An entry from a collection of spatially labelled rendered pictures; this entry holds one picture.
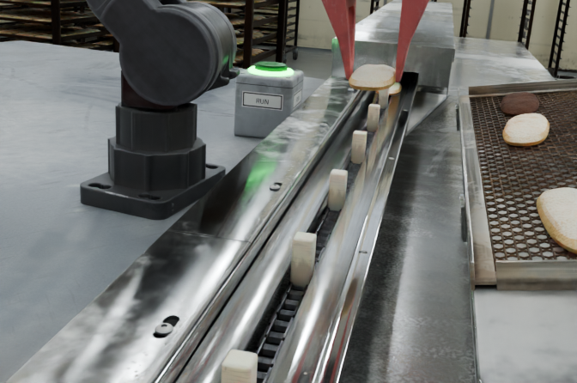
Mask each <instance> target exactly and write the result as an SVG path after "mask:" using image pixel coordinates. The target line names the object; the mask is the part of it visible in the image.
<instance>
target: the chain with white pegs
mask: <svg viewBox="0 0 577 383"><path fill-rule="evenodd" d="M389 90H390V88H387V89H384V90H380V92H379V101H378V105H375V104H370V105H369V106H368V113H367V129H366V130H365V131H354V133H353V139H352V149H351V158H350V162H349V165H348V166H347V168H346V170H338V169H332V171H331V174H330V183H329V194H328V204H327V207H326V209H325V212H324V214H323V215H322V217H321V219H320V221H319V224H318V226H317V227H316V229H315V231H314V233H313V234H310V233H304V232H297V233H296V235H295V237H294V238H293V246H292V259H291V272H290V280H289V282H288V285H287V287H286V289H285V290H284V292H283V294H282V297H281V299H280V301H279V304H277V306H276V309H275V311H274V313H273V314H272V316H271V318H270V321H269V325H267V326H266V328H265V330H264V333H263V335H262V337H261V338H260V340H259V342H258V345H257V348H256V349H255V350H254V351H253V353H252V352H246V351H242V350H230V351H229V352H228V354H227V356H226V358H225V359H224V361H223V363H222V382H221V383H266V381H267V380H268V378H269V375H270V372H271V370H272V368H273V366H274V364H275V361H276V359H277V357H278V354H279V352H280V350H281V347H282V345H283V343H284V340H285V338H286V336H287V334H288V332H289V329H290V326H291V325H292V323H293V320H294V318H295V315H296V313H297V311H298V309H299V306H300V304H301V302H302V299H303V297H304V295H305V293H306V291H307V288H308V285H309V283H310V282H311V279H312V277H313V274H314V272H315V270H316V268H317V265H318V263H319V261H320V258H321V256H322V254H323V252H324V250H325V247H326V244H327V242H328V240H329V239H330V236H331V233H332V230H333V229H334V227H335V225H336V222H337V219H338V217H339V215H340V213H341V211H342V208H343V206H344V203H345V201H346V199H347V197H348V195H349V192H350V189H351V187H352V185H353V184H354V181H355V178H356V175H357V174H358V172H359V170H360V167H361V164H362V163H363V160H364V158H365V156H366V153H367V151H368V149H369V146H370V144H371V142H372V140H373V138H374V135H375V132H376V131H377V129H378V126H379V124H380V121H381V119H382V117H383V115H384V112H385V110H386V108H387V105H388V103H389V101H390V99H391V97H392V96H391V95H389Z"/></svg>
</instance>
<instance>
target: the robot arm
mask: <svg viewBox="0 0 577 383"><path fill-rule="evenodd" d="M86 1H87V4H88V6H89V8H90V9H91V10H92V12H93V13H94V15H95V16H96V17H97V18H98V19H99V20H100V22H101V24H102V25H103V26H104V27H105V28H106V29H107V30H108V31H109V32H110V33H111V35H112V36H113V37H114V38H115V39H116V40H117V41H118V42H119V62H120V67H121V102H119V104H118V105H117V106H115V119H116V136H115V137H110V138H108V139H107V144H108V172H106V173H103V174H101V175H99V176H96V177H94V178H92V179H89V180H87V181H84V182H82V183H81V184H80V193H81V203H82V204H86V205H89V206H94V207H97V208H102V209H105V210H112V211H116V212H120V213H124V214H128V215H132V216H139V217H142V218H147V219H150V220H164V219H167V218H168V217H170V216H172V215H174V214H176V213H178V212H179V211H181V210H182V209H184V208H186V207H187V206H189V205H191V204H193V203H195V202H196V201H198V200H199V199H200V198H201V197H202V196H203V195H205V194H206V193H207V192H208V191H209V190H210V189H211V188H212V187H213V186H214V185H215V184H216V183H217V182H218V181H220V180H221V179H222V178H223V177H224V176H225V175H226V168H225V167H224V166H221V165H216V164H212V163H207V162H206V143H204V142H203V140H202V139H201V138H200V137H197V104H195V103H191V101H193V100H195V99H196V98H198V97H199V96H201V95H202V94H203V93H205V92H207V91H210V90H212V89H215V88H220V87H223V86H226V85H228V84H229V82H230V79H233V78H235V77H237V76H238V75H239V74H240V70H239V69H234V68H233V61H234V58H235V55H236V50H237V39H236V35H235V31H234V28H233V25H232V24H231V22H230V21H229V19H228V18H227V17H226V16H225V15H224V14H223V13H222V12H221V11H220V10H219V9H218V8H216V7H214V6H212V5H210V4H207V3H202V2H187V1H186V0H86ZM321 1H322V3H323V5H324V7H325V11H326V13H327V15H328V17H329V20H330V22H331V25H332V28H333V30H334V32H335V35H336V36H337V40H338V43H339V45H340V50H341V54H342V59H343V67H344V71H345V75H346V79H348V80H349V78H350V77H351V75H352V73H353V67H354V57H355V10H356V0H321ZM428 2H429V0H402V7H401V16H400V25H399V34H398V51H397V60H396V82H400V80H401V77H402V74H403V70H404V64H405V60H406V57H407V53H408V50H409V47H410V42H411V40H412V37H413V35H414V33H415V31H416V28H417V26H418V24H419V22H420V20H421V19H422V15H423V13H424V11H425V9H426V7H427V5H428Z"/></svg>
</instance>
